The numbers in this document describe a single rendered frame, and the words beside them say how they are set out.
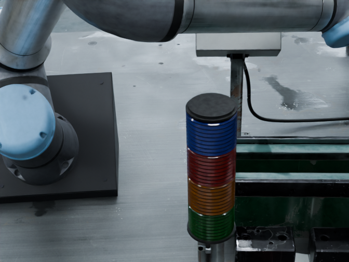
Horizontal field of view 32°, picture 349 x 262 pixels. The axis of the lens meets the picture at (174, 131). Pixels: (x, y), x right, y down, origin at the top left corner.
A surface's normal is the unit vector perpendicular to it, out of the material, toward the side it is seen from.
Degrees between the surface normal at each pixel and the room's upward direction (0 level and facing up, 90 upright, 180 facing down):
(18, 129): 50
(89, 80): 43
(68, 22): 0
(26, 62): 88
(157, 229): 0
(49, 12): 131
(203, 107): 0
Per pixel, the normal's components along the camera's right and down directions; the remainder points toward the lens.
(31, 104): 0.04, -0.12
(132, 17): 0.13, 0.64
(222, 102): -0.03, -0.84
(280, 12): 0.51, 0.46
